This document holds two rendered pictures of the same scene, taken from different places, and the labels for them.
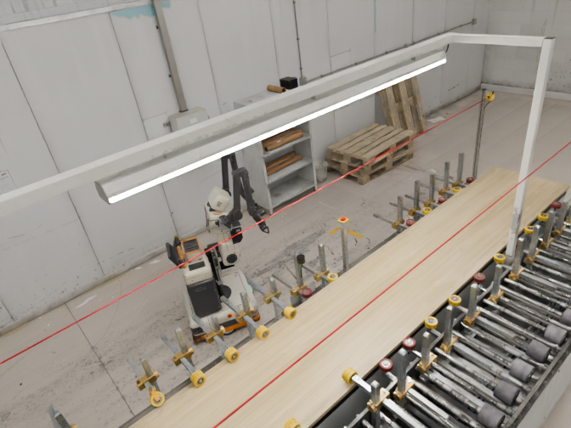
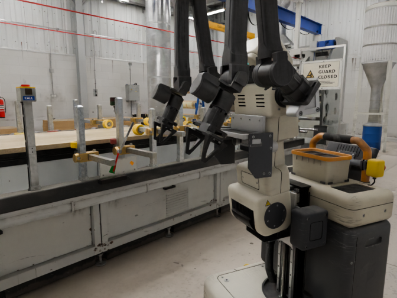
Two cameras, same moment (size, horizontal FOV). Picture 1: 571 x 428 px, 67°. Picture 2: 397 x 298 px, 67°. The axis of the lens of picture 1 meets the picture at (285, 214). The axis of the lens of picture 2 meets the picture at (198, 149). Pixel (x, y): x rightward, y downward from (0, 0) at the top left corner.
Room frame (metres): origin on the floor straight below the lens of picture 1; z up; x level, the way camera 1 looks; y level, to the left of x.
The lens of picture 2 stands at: (4.47, 0.15, 1.16)
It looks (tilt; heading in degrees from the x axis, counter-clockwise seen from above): 9 degrees down; 171
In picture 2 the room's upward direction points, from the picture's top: straight up
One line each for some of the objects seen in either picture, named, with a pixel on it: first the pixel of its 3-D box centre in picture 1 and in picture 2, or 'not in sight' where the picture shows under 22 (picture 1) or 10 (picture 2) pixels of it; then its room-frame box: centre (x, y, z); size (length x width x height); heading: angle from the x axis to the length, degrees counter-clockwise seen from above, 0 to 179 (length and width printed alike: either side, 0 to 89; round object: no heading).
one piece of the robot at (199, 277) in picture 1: (200, 273); (311, 225); (3.27, 0.87, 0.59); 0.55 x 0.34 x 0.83; 15
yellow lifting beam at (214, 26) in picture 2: not in sight; (230, 29); (-2.12, 1.91, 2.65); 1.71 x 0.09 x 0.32; 126
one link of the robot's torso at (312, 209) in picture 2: (223, 254); (276, 220); (3.39, 0.64, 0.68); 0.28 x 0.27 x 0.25; 15
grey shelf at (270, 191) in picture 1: (278, 149); not in sight; (5.54, -0.03, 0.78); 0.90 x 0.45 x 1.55; 126
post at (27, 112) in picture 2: (345, 249); (30, 146); (2.86, -0.45, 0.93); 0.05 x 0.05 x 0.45; 36
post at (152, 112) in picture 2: (275, 302); (152, 143); (2.41, 0.17, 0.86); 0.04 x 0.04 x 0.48; 36
